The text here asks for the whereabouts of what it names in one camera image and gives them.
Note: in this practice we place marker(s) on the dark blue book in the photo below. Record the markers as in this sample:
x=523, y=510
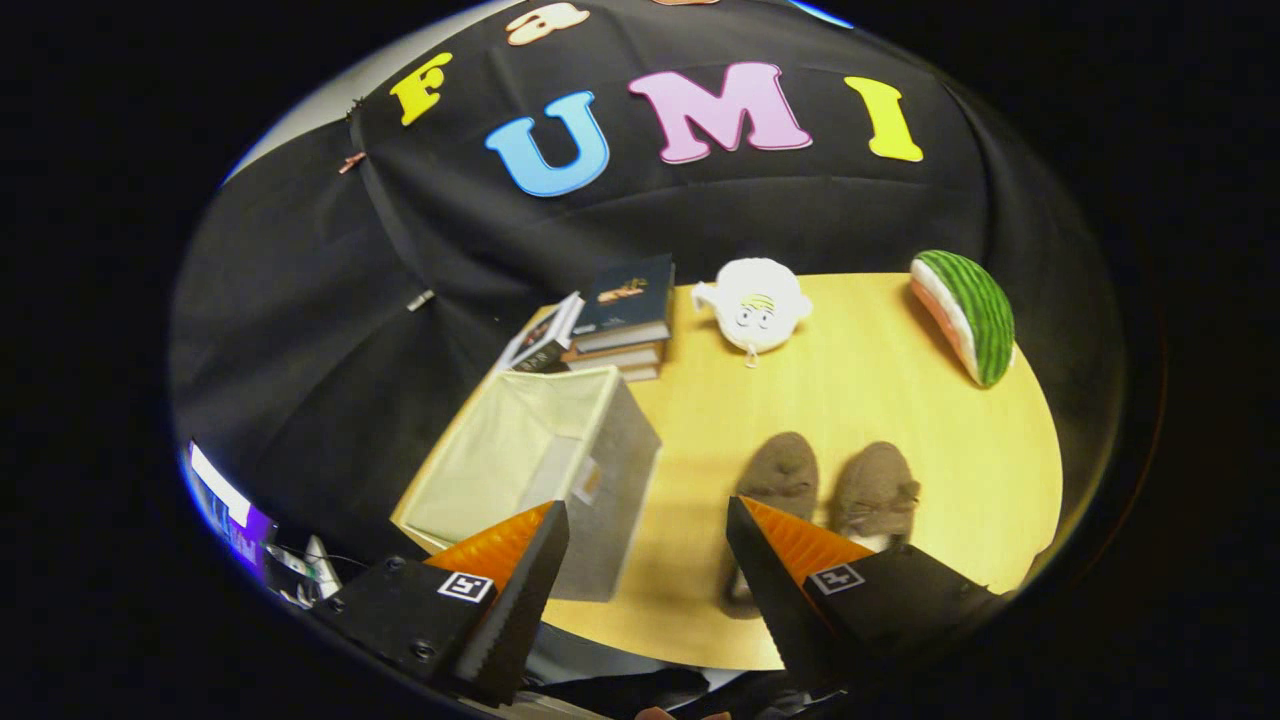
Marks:
x=630, y=290

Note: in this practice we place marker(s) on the watermelon slice plush toy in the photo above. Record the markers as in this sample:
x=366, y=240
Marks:
x=985, y=310

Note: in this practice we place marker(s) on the purple lit screen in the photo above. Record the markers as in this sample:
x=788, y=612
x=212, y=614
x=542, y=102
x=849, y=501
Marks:
x=235, y=510

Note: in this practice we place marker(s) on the copper clip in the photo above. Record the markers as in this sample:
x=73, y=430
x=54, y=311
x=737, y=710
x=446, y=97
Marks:
x=352, y=162

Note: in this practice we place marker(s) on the brown cover book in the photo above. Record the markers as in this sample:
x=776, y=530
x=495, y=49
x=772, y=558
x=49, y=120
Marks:
x=620, y=355

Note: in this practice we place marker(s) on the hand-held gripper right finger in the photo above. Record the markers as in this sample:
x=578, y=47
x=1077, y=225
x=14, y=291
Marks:
x=775, y=610

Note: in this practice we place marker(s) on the brown felt shoe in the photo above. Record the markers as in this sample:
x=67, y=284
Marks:
x=785, y=470
x=875, y=480

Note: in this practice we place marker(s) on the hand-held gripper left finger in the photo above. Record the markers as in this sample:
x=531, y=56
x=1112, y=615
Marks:
x=515, y=610

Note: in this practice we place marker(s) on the white cover book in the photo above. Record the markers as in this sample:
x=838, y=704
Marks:
x=540, y=340

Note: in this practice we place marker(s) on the white plush toy with face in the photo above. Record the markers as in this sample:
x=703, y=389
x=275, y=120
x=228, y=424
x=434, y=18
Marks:
x=755, y=300

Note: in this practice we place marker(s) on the silver clip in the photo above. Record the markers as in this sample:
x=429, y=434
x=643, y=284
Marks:
x=421, y=300

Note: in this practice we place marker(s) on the thin brown book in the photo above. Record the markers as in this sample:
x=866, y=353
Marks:
x=635, y=373

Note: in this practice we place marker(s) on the grey fabric storage box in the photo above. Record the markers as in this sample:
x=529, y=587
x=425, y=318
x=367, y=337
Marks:
x=620, y=470

